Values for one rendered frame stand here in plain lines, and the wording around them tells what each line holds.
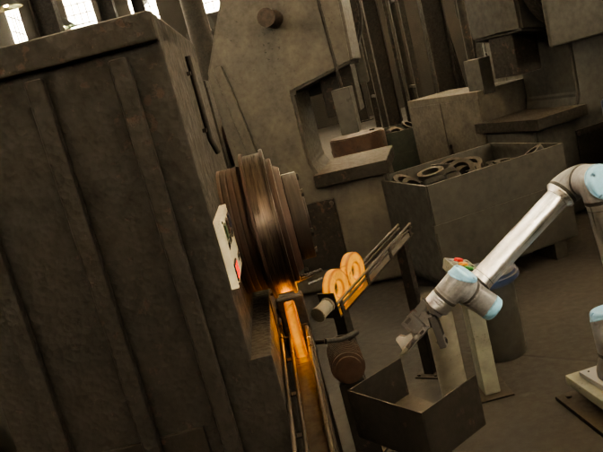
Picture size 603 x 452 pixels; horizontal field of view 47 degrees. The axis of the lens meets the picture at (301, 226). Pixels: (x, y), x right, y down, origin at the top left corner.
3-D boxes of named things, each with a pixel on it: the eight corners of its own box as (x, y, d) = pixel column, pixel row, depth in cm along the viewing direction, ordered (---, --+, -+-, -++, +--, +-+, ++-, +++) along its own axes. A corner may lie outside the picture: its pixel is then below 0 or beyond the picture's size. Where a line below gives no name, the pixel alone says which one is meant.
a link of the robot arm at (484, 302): (494, 295, 243) (468, 276, 241) (510, 302, 231) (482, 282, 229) (480, 317, 243) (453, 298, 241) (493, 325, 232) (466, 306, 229)
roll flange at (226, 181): (247, 325, 200) (203, 169, 190) (249, 282, 246) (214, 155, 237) (280, 317, 200) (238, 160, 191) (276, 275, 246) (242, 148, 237)
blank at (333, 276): (318, 280, 265) (325, 280, 263) (335, 263, 277) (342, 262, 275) (329, 316, 269) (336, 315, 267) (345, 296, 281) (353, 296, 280)
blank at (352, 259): (336, 263, 277) (343, 262, 275) (352, 246, 289) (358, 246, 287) (346, 296, 282) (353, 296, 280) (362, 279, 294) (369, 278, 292)
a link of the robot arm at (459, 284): (483, 284, 228) (459, 267, 226) (458, 312, 231) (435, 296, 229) (476, 273, 237) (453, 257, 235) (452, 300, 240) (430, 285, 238)
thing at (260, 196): (280, 317, 200) (238, 160, 191) (276, 275, 246) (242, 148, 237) (301, 311, 200) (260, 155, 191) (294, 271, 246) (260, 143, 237)
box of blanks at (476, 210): (450, 300, 429) (423, 181, 414) (392, 275, 507) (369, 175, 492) (583, 250, 456) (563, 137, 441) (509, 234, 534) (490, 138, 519)
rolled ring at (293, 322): (292, 293, 233) (283, 295, 233) (294, 309, 214) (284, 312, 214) (305, 343, 236) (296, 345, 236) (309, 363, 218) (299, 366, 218)
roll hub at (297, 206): (304, 270, 207) (281, 180, 202) (299, 249, 235) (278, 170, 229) (322, 265, 207) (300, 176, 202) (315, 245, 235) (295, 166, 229)
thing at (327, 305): (313, 322, 262) (308, 308, 260) (324, 311, 269) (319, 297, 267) (326, 322, 258) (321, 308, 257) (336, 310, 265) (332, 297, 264)
